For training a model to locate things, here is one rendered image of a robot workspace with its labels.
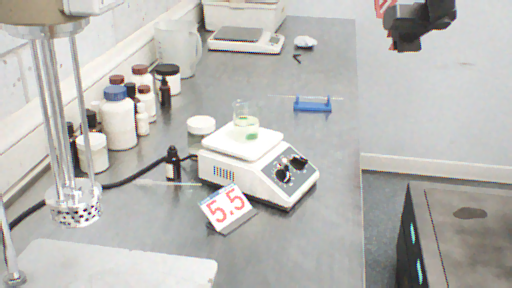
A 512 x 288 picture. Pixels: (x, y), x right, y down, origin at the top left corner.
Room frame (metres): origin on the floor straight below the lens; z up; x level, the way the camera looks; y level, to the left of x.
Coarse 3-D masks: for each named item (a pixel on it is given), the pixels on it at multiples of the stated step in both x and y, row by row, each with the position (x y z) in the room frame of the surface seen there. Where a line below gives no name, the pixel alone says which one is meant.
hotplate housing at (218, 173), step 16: (288, 144) 0.89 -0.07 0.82; (208, 160) 0.84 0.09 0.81; (224, 160) 0.82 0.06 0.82; (240, 160) 0.82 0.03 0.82; (256, 160) 0.82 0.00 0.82; (208, 176) 0.84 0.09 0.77; (224, 176) 0.82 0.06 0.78; (240, 176) 0.80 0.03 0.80; (256, 176) 0.78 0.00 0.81; (256, 192) 0.78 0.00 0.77; (272, 192) 0.77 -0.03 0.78; (304, 192) 0.81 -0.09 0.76; (288, 208) 0.76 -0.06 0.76
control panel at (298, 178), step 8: (288, 152) 0.87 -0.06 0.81; (296, 152) 0.88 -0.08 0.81; (272, 160) 0.83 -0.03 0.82; (280, 160) 0.84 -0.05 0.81; (288, 160) 0.85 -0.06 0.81; (264, 168) 0.80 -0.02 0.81; (272, 168) 0.81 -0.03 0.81; (280, 168) 0.82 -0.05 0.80; (304, 168) 0.85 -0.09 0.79; (312, 168) 0.86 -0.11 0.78; (272, 176) 0.79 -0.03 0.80; (296, 176) 0.82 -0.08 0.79; (304, 176) 0.83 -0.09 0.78; (280, 184) 0.78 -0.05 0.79; (288, 184) 0.79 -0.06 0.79; (296, 184) 0.80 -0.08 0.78; (288, 192) 0.77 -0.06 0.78
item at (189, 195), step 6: (180, 186) 0.80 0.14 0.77; (186, 186) 0.81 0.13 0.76; (192, 186) 0.82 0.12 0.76; (198, 186) 0.82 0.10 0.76; (204, 186) 0.81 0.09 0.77; (180, 192) 0.80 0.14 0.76; (186, 192) 0.81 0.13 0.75; (192, 192) 0.81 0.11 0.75; (198, 192) 0.81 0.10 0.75; (204, 192) 0.81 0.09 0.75; (180, 198) 0.78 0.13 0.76; (186, 198) 0.77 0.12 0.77; (192, 198) 0.77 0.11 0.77; (198, 198) 0.77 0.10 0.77; (204, 198) 0.78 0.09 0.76; (186, 204) 0.77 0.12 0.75; (192, 204) 0.77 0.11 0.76
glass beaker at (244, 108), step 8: (240, 96) 0.90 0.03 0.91; (248, 96) 0.90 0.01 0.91; (232, 104) 0.87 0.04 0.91; (240, 104) 0.89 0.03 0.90; (248, 104) 0.90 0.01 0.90; (256, 104) 0.89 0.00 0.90; (240, 112) 0.85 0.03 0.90; (248, 112) 0.85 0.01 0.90; (256, 112) 0.86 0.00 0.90; (240, 120) 0.85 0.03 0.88; (248, 120) 0.85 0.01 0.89; (256, 120) 0.86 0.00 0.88; (240, 128) 0.85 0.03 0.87; (248, 128) 0.85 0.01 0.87; (256, 128) 0.86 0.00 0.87; (240, 136) 0.85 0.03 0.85; (248, 136) 0.85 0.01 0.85; (256, 136) 0.86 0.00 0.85
